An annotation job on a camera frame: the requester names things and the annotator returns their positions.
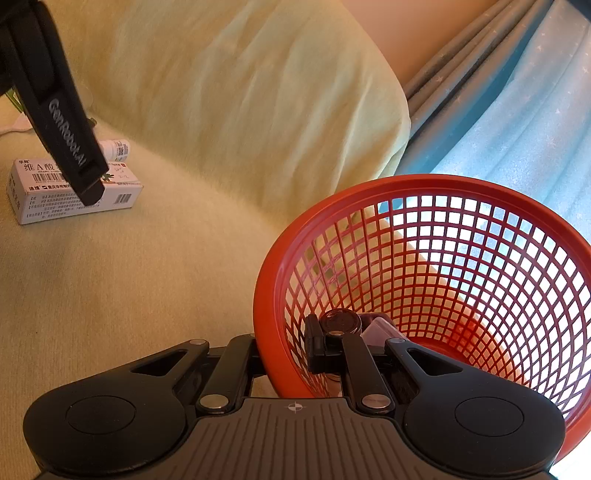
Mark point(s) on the yellow blanket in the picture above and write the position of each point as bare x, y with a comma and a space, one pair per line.
231, 138

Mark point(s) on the white medicine box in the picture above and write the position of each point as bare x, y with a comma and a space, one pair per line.
46, 207

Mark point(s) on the pink white woven cloth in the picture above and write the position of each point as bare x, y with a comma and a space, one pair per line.
378, 330

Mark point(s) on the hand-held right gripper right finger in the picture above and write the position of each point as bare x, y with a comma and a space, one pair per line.
316, 346

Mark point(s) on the white small bottle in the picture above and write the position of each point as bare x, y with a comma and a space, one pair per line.
117, 150

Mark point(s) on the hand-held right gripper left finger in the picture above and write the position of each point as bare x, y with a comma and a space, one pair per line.
231, 364

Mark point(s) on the grey star curtain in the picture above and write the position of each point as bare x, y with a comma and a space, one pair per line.
457, 60

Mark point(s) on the red plastic mesh basket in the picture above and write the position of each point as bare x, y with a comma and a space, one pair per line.
461, 277

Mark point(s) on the blue sheer curtain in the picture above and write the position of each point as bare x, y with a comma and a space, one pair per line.
531, 115

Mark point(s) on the round black lid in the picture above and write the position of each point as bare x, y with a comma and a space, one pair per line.
339, 321

